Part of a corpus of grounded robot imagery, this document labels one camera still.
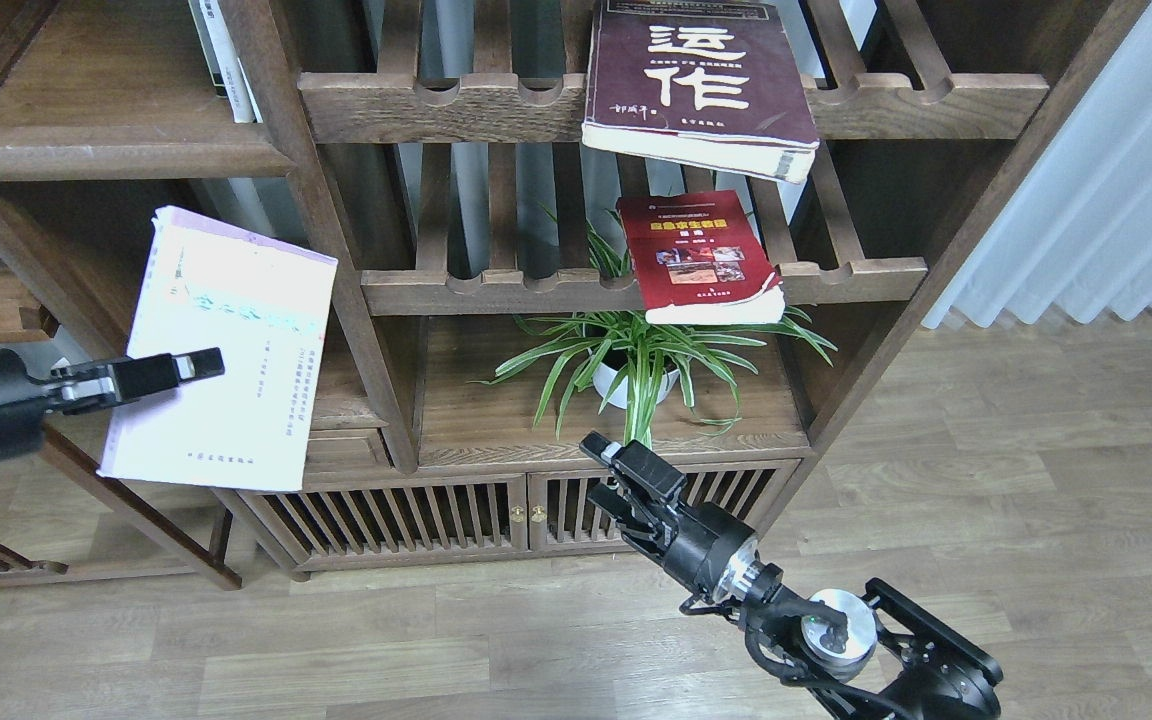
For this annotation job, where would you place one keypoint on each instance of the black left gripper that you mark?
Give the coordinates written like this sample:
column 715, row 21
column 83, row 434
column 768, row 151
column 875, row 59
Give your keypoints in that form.
column 79, row 389

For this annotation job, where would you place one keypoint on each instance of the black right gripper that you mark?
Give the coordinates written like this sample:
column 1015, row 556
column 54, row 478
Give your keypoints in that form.
column 706, row 549

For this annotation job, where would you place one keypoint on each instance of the white lavender paperback book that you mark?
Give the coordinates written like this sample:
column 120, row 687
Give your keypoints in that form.
column 264, row 304

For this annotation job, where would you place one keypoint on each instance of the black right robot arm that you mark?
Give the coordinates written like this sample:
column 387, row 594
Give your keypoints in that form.
column 874, row 656

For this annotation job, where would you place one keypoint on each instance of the white upright books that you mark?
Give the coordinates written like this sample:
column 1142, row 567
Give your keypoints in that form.
column 225, row 68

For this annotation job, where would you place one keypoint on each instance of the white plant pot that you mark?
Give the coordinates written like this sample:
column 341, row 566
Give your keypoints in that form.
column 617, row 396

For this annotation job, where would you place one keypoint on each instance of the green spider plant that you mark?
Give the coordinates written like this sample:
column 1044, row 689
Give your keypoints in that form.
column 575, row 343

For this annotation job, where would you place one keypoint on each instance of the red paperback book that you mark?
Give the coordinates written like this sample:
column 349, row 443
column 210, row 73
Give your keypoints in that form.
column 698, row 261

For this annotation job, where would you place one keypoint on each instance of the dark wooden bookshelf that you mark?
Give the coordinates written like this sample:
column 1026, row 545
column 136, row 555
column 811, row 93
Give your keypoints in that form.
column 440, row 161

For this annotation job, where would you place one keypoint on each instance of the dark red thick book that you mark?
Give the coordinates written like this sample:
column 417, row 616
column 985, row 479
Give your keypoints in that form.
column 712, row 84

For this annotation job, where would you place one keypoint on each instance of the white pleated curtain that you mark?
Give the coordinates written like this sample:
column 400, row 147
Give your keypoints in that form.
column 1077, row 236

